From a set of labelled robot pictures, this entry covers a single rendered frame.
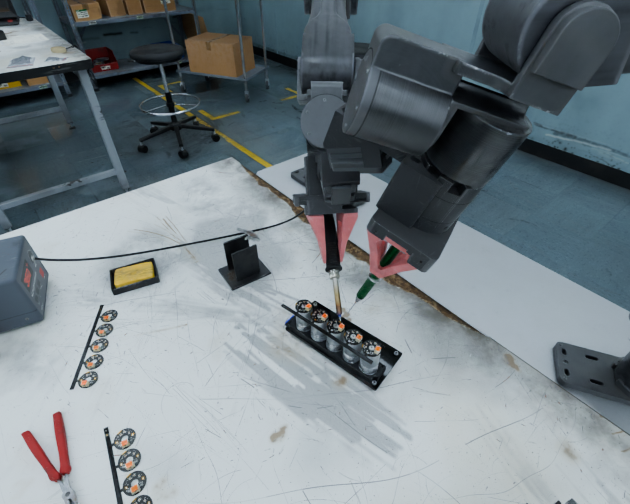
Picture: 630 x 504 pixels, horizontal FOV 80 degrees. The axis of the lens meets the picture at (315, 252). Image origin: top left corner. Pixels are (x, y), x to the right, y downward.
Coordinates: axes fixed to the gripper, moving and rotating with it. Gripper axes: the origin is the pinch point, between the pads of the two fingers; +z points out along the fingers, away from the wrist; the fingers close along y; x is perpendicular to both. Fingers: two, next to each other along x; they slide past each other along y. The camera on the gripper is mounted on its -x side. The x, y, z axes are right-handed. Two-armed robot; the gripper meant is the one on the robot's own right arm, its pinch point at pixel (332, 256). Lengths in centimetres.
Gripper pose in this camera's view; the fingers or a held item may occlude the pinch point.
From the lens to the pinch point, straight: 54.7
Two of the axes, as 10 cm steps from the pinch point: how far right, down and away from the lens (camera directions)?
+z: 0.5, 9.8, 2.1
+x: -1.0, -2.0, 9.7
